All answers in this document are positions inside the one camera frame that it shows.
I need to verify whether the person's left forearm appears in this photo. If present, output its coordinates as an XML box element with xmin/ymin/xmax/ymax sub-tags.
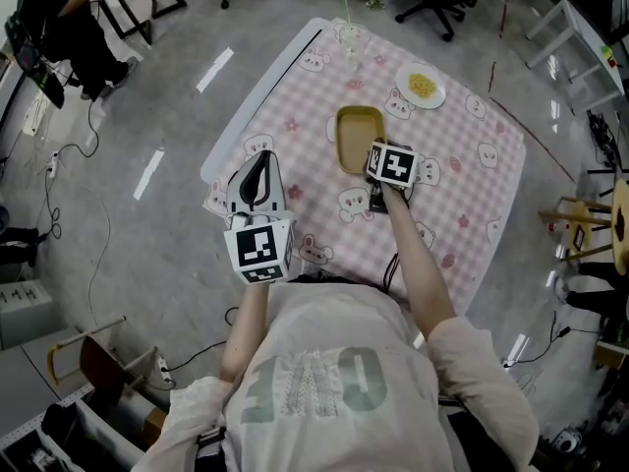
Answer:
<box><xmin>219</xmin><ymin>278</ymin><xmax>276</xmax><ymax>385</ymax></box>

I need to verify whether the white desk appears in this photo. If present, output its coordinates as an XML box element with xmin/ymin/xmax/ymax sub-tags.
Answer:
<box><xmin>524</xmin><ymin>0</ymin><xmax>628</xmax><ymax>113</ymax></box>

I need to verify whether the pink checked tablecloth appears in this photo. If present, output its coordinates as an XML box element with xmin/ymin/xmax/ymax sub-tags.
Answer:
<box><xmin>208</xmin><ymin>17</ymin><xmax>527</xmax><ymax>314</ymax></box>

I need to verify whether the white storage box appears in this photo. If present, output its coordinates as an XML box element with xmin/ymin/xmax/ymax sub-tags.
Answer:
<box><xmin>0</xmin><ymin>279</ymin><xmax>54</xmax><ymax>352</ymax></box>

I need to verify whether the person's white printed shirt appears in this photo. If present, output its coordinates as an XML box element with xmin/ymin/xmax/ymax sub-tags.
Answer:
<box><xmin>132</xmin><ymin>276</ymin><xmax>542</xmax><ymax>472</ymax></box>

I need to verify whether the pink checkered tablecloth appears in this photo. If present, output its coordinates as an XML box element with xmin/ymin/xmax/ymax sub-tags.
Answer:
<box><xmin>200</xmin><ymin>16</ymin><xmax>528</xmax><ymax>317</ymax></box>

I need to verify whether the white plate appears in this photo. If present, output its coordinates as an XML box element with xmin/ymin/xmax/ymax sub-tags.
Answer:
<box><xmin>394</xmin><ymin>61</ymin><xmax>447</xmax><ymax>111</ymax></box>

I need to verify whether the white metal rack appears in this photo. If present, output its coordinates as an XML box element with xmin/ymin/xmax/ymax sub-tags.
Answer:
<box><xmin>0</xmin><ymin>381</ymin><xmax>148</xmax><ymax>472</ymax></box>

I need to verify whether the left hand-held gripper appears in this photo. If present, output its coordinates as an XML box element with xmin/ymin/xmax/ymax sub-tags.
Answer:
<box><xmin>223</xmin><ymin>149</ymin><xmax>297</xmax><ymax>286</ymax></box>

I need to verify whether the wooden chair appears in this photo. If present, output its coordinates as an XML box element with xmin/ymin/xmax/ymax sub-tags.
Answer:
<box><xmin>45</xmin><ymin>314</ymin><xmax>162</xmax><ymax>408</ymax></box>

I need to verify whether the yellow food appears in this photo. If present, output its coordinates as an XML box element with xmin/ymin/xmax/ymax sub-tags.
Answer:
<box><xmin>407</xmin><ymin>71</ymin><xmax>440</xmax><ymax>100</ymax></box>

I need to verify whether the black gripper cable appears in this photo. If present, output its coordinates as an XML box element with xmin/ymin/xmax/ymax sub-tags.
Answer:
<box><xmin>381</xmin><ymin>250</ymin><xmax>403</xmax><ymax>295</ymax></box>

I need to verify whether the tan rectangular tray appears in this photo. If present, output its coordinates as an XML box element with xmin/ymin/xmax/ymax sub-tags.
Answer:
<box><xmin>334</xmin><ymin>104</ymin><xmax>389</xmax><ymax>175</ymax></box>

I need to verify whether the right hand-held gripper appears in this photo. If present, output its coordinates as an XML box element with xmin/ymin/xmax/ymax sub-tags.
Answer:
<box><xmin>363</xmin><ymin>137</ymin><xmax>422</xmax><ymax>214</ymax></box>

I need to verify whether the round wooden side table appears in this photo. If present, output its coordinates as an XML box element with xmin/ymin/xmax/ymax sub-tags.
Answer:
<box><xmin>539</xmin><ymin>179</ymin><xmax>629</xmax><ymax>266</ymax></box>

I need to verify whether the person's right forearm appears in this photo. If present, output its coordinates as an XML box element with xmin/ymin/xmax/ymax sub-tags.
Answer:
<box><xmin>380</xmin><ymin>184</ymin><xmax>461</xmax><ymax>339</ymax></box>

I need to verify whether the clear glass cup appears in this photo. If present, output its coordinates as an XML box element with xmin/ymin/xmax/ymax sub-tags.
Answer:
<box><xmin>336</xmin><ymin>23</ymin><xmax>372</xmax><ymax>72</ymax></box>

